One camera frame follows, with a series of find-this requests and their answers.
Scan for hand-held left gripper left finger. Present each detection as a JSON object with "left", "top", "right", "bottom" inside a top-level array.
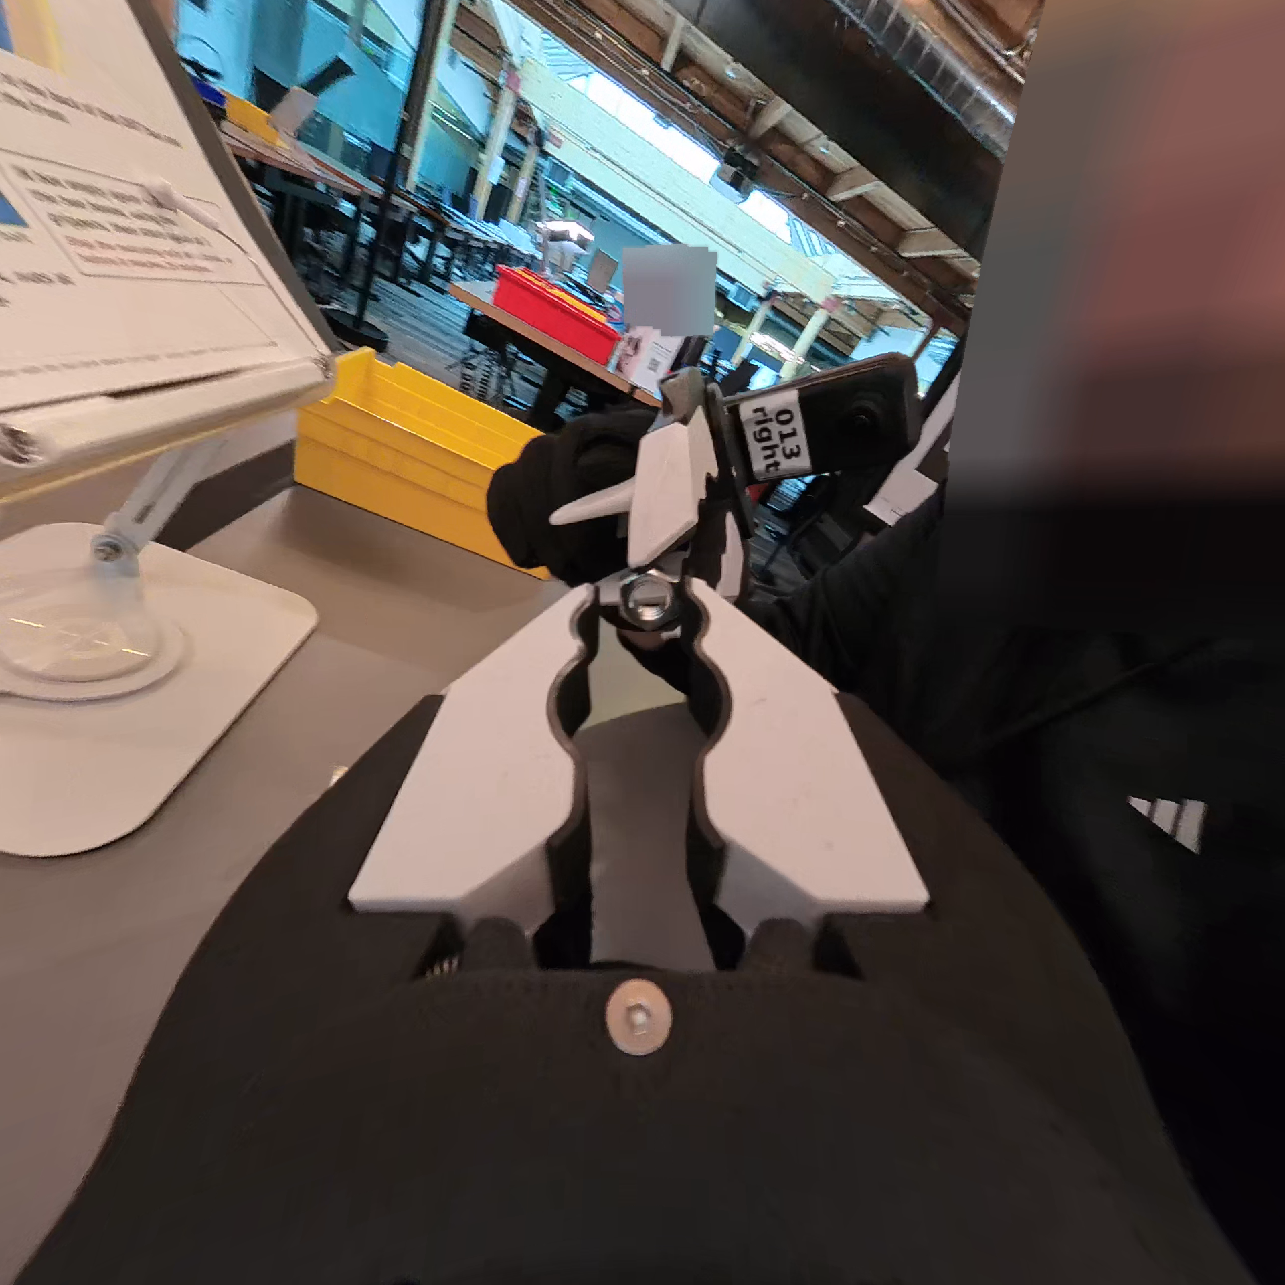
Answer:
[{"left": 347, "top": 585, "right": 604, "bottom": 971}]

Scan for small yellow bin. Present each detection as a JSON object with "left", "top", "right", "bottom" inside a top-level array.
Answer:
[{"left": 220, "top": 87, "right": 295, "bottom": 152}]

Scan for person's right forearm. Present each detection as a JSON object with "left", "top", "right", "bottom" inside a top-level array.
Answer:
[{"left": 737, "top": 487, "right": 955, "bottom": 703}]

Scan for person's right hand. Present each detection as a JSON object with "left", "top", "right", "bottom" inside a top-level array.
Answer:
[{"left": 487, "top": 406, "right": 665, "bottom": 588}]

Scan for black floor pole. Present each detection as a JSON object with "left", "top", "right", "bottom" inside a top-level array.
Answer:
[{"left": 325, "top": 0, "right": 453, "bottom": 345}]

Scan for silver bolt with nut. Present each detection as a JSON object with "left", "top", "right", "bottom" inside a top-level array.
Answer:
[{"left": 599, "top": 570, "right": 684, "bottom": 633}]

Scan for silver ceiling duct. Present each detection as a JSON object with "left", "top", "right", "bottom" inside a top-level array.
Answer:
[{"left": 833, "top": 0, "right": 1036, "bottom": 162}]

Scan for wooden table black legs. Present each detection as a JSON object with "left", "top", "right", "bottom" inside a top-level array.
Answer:
[{"left": 448, "top": 282, "right": 665, "bottom": 423}]

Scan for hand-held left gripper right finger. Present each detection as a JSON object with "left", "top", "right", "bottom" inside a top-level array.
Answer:
[{"left": 680, "top": 582, "right": 928, "bottom": 971}]

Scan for thin retaining wire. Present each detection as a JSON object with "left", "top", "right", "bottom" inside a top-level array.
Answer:
[{"left": 144, "top": 180, "right": 336, "bottom": 379}]

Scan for red plastic bin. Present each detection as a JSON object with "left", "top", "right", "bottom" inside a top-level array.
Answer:
[{"left": 492, "top": 265, "right": 622, "bottom": 367}]

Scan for yellow plastic bin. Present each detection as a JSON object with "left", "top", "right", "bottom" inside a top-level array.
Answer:
[{"left": 292, "top": 345, "right": 552, "bottom": 582}]

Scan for white printed card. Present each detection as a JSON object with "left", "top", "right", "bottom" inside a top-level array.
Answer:
[{"left": 612, "top": 323, "right": 706, "bottom": 391}]

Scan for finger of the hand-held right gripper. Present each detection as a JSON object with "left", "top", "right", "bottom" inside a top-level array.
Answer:
[
  {"left": 628, "top": 406, "right": 722, "bottom": 572},
  {"left": 722, "top": 495, "right": 753, "bottom": 604}
]

